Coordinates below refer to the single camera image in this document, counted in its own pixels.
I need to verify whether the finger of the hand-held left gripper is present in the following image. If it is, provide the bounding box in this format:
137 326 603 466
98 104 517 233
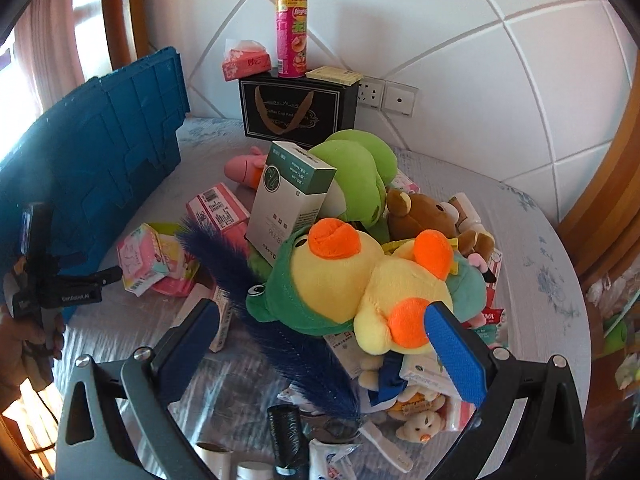
89 266 124 288

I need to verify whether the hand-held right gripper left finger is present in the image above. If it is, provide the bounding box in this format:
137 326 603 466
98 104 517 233
54 299 221 480

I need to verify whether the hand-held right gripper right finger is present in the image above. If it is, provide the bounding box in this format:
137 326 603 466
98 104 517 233
424 301 587 480

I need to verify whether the blue plastic crate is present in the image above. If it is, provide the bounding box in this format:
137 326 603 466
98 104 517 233
0 46 191 321

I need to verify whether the yellow duck plush green hood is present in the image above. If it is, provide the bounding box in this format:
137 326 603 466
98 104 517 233
246 217 488 356

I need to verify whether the black garbage bag roll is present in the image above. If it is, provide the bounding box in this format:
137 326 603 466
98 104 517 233
267 405 306 480

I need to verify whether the person's left hand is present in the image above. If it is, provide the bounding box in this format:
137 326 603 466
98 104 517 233
0 305 67 401

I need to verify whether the long white and pink box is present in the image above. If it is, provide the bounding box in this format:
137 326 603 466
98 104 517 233
207 285 233 353

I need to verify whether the white and teal small box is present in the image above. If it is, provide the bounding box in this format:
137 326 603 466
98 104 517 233
400 354 451 391

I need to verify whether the red and teal medicine box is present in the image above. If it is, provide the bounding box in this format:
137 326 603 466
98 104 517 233
470 305 509 333

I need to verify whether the white bear plush blue bow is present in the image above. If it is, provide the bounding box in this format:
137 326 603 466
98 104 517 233
357 355 408 407

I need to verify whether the blue feather duster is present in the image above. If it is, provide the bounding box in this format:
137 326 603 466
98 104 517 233
177 217 363 421

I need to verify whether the yellow plastic clip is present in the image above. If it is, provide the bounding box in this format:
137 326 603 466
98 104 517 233
447 237 463 277

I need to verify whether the white medicine box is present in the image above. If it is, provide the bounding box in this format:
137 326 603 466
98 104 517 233
322 331 366 378

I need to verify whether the pink barcode box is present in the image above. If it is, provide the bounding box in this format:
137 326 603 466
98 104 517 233
186 182 250 251

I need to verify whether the brown bear plush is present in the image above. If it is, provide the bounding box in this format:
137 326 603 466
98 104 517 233
386 189 496 261

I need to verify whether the white blue tissue packet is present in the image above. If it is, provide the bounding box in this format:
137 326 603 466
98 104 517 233
307 437 362 480

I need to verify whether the pink and orange pig plush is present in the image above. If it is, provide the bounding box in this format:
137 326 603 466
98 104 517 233
225 146 266 188

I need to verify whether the white and green carton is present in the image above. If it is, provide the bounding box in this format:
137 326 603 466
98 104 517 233
245 141 337 267

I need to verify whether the green frog plush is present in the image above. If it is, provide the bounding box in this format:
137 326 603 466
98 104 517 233
307 130 398 233

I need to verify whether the pink curtain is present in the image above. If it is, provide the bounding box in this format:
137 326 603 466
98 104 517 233
12 0 108 116

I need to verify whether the black gift box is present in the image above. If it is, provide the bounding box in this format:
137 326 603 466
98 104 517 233
238 70 360 141

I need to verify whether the yellow flat box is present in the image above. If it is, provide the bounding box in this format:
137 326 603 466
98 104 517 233
306 66 364 86

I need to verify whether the pink chips can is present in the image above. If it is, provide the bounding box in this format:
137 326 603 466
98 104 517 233
276 0 312 79

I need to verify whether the white padded headboard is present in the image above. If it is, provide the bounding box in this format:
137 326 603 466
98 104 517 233
130 0 640 196

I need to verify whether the small white bear keychain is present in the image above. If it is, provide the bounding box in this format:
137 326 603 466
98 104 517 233
395 410 446 443

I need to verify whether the black cable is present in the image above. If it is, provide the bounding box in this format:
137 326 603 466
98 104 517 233
27 390 67 457

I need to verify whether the wooden bed frame post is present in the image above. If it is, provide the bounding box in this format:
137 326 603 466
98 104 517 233
555 100 640 281
100 0 151 71

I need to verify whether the white wall socket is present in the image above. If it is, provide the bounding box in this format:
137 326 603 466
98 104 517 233
359 76 387 109

